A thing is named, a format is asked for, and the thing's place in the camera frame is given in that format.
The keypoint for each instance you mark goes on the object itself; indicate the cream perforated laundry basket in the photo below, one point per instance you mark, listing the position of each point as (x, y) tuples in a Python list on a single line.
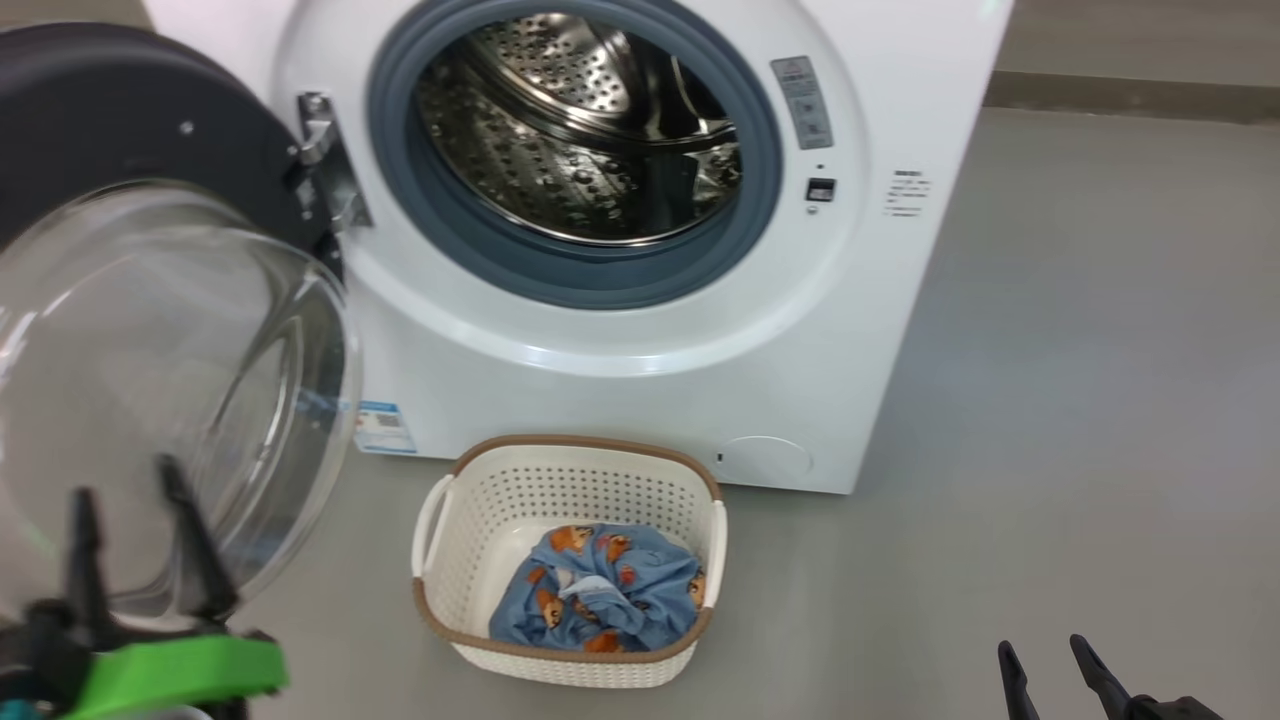
[(560, 480)]

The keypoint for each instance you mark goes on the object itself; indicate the blue energy label sticker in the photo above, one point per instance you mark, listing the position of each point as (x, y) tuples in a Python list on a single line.
[(384, 430)]

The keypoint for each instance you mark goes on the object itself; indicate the white washing machine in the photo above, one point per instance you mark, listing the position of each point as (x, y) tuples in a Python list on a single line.
[(880, 100)]

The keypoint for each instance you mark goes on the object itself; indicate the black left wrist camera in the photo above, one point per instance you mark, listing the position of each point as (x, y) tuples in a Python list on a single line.
[(40, 650)]

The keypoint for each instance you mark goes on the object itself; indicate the grey warning sticker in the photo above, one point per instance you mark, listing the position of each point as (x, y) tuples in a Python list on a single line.
[(802, 100)]

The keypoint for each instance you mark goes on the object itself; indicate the black door latch socket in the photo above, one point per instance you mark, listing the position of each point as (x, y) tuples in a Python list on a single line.
[(820, 190)]

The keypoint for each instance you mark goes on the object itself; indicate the washing machine glass door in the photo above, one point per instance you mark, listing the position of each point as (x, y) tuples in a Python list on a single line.
[(150, 350)]

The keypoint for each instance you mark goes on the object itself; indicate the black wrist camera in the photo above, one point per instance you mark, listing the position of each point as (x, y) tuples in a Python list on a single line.
[(40, 650), (1180, 710)]

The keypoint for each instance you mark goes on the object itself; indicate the grey rubber door gasket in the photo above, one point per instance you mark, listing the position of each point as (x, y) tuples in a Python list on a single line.
[(600, 275)]

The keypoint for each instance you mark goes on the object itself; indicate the round white filter cover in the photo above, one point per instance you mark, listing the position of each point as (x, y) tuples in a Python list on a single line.
[(767, 460)]

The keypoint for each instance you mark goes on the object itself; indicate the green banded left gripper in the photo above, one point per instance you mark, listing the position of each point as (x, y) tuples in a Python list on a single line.
[(180, 675)]

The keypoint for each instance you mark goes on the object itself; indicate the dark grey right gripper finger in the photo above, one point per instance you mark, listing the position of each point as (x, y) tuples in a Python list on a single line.
[(1018, 690), (1105, 690)]

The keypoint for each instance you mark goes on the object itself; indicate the metal door hinge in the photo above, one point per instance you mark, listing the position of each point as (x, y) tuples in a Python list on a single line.
[(325, 160)]

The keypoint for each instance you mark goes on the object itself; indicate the perforated steel washing machine drum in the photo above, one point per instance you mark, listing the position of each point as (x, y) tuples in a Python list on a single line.
[(560, 130)]

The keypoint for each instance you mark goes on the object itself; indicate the small printed text label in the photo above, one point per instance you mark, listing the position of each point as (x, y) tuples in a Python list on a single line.
[(908, 192)]

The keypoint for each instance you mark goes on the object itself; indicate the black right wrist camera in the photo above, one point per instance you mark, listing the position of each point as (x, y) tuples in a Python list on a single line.
[(1180, 710)]

